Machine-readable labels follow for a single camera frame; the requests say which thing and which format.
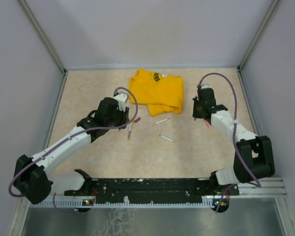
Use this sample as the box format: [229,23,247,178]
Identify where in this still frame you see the white yellow whiteboard marker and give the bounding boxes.
[127,123,132,141]

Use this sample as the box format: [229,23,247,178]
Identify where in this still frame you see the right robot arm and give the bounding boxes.
[192,85,275,195]

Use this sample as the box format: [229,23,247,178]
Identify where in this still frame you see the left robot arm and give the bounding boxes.
[13,93,129,205]

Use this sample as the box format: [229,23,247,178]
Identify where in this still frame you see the orange pink highlighter pen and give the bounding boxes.
[205,120,210,128]

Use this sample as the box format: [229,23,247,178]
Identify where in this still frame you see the thin white yellow-end pen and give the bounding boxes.
[155,118,170,124]

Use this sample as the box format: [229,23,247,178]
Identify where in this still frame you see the white blue-end pen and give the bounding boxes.
[159,134,175,143]

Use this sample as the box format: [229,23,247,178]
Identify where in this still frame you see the yellow folded t-shirt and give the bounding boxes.
[128,69,183,117]

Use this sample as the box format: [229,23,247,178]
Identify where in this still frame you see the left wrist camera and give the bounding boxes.
[113,91,129,112]

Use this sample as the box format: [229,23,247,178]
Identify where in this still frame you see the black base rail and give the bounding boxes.
[37,178,239,211]

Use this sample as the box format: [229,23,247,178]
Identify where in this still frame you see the aluminium frame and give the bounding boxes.
[7,0,295,236]

